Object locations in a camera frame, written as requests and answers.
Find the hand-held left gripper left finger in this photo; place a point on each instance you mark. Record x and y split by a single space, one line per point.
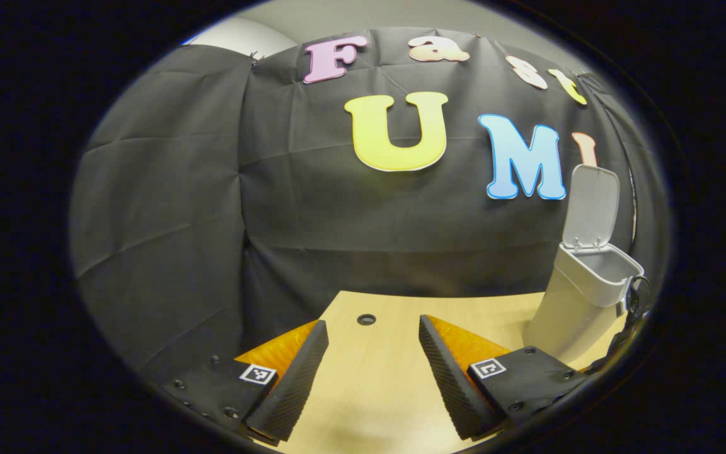
297 384

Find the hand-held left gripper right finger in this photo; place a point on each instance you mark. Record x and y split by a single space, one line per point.
448 384

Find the white desktop garbage bin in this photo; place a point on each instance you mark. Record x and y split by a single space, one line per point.
558 321

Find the wooden desktop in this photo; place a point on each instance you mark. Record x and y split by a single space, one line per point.
382 378

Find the black desk grommet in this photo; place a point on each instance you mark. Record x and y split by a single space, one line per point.
366 319

